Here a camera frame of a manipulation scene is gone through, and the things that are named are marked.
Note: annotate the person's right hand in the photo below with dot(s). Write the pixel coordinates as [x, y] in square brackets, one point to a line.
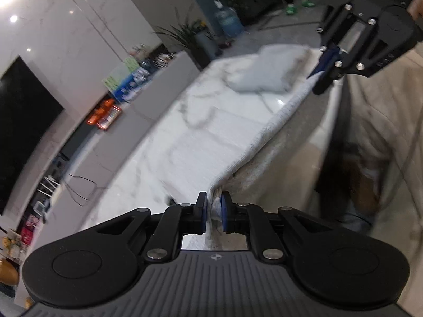
[418, 3]

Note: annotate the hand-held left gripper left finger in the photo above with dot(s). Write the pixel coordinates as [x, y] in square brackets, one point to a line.
[203, 213]

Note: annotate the potted green plant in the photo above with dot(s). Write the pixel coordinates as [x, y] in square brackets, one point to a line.
[195, 39]

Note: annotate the teddy bear in basket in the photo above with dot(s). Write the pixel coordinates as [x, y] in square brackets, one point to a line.
[11, 244]

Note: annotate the white router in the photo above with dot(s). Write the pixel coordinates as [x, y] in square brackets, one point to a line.
[49, 188]

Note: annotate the light grey hoodie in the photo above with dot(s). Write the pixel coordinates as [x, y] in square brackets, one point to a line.
[264, 145]

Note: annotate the blue water jug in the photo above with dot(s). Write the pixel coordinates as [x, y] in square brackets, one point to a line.
[228, 23]

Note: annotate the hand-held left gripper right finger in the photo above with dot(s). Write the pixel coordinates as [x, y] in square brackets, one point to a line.
[225, 214]

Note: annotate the person's beige jacket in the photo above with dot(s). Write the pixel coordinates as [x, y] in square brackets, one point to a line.
[390, 132]

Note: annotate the black television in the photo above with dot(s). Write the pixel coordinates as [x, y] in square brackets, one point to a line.
[23, 132]

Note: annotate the red gift box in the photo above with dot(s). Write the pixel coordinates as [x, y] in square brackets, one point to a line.
[31, 229]

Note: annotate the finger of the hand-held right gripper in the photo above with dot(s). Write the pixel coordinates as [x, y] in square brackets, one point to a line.
[330, 79]
[327, 57]

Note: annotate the golden bowl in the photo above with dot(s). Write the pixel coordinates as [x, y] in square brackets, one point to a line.
[8, 272]

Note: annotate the orange box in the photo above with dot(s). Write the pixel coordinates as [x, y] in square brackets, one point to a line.
[105, 115]

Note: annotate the small white clock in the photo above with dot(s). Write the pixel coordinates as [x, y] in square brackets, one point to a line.
[39, 208]

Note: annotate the person's blue jeans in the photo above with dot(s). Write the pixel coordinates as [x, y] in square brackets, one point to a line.
[357, 221]

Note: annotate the stack of blue white boxes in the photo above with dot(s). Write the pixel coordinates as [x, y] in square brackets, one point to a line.
[127, 81]

